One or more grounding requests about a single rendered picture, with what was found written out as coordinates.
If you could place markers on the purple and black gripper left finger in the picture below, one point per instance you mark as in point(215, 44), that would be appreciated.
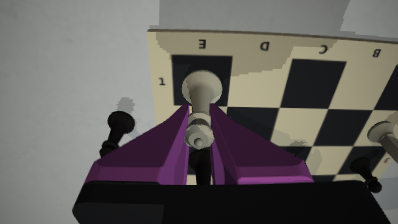
point(150, 157)

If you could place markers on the black and cream chessboard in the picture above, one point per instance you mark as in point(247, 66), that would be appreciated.
point(314, 96)

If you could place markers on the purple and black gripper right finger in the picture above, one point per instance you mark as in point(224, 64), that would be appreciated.
point(249, 158)

